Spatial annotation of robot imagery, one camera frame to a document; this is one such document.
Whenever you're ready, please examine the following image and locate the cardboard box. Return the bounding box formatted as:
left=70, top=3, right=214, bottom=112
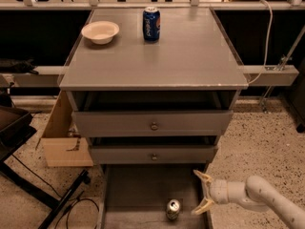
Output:
left=40, top=92, right=93, bottom=167

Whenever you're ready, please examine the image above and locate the grey drawer cabinet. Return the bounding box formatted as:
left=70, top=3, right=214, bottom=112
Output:
left=58, top=7, right=249, bottom=177

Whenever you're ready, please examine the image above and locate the round middle drawer knob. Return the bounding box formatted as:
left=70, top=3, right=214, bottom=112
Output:
left=151, top=154, right=158, bottom=161

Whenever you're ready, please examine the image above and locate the grey middle drawer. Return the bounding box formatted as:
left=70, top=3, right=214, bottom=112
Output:
left=90, top=145, right=217, bottom=164

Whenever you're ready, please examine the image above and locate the white bowl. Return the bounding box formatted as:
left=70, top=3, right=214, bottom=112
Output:
left=81, top=21, right=120, bottom=45

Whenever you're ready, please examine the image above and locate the black stand base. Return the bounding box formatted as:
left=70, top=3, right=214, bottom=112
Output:
left=0, top=105, right=92, bottom=229

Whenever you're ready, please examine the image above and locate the black floor cable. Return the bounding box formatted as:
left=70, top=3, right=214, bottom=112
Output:
left=11, top=155, right=100, bottom=229

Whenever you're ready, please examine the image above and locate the white cable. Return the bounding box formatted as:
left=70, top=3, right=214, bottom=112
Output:
left=247, top=0, right=275, bottom=86

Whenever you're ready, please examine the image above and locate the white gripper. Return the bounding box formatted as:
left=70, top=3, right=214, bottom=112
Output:
left=192, top=170, right=239, bottom=216

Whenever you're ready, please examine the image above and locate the blue pepsi can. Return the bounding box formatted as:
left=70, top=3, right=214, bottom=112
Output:
left=142, top=7, right=160, bottom=42

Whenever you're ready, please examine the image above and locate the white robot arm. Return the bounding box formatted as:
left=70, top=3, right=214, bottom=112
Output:
left=192, top=170, right=305, bottom=229

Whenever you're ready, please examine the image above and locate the round drawer knob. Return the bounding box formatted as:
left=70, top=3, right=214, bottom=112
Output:
left=151, top=122, right=158, bottom=131
left=151, top=154, right=158, bottom=161

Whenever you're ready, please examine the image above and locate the grey open bottom drawer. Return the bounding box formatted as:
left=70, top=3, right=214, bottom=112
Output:
left=97, top=164, right=211, bottom=229

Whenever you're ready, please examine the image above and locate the grey top drawer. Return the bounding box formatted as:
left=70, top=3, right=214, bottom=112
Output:
left=71, top=111, right=233, bottom=137

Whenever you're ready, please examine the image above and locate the round top drawer knob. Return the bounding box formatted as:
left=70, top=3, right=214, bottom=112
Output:
left=151, top=122, right=158, bottom=131

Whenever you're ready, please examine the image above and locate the silver 7up can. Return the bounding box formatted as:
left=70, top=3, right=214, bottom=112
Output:
left=166, top=199, right=181, bottom=220

